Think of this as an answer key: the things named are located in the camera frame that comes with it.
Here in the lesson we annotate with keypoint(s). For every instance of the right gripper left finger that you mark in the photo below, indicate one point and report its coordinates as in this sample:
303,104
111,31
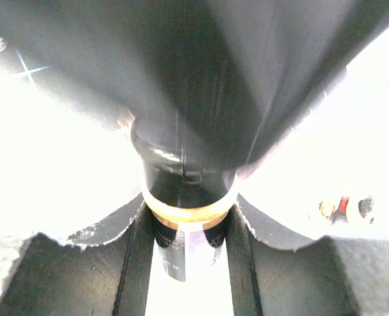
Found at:
103,271

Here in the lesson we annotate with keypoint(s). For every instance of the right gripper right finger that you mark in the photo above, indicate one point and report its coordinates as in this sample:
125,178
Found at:
275,271

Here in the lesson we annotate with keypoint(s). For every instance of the clear acrylic organizer tray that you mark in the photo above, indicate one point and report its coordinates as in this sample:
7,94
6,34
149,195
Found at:
234,74

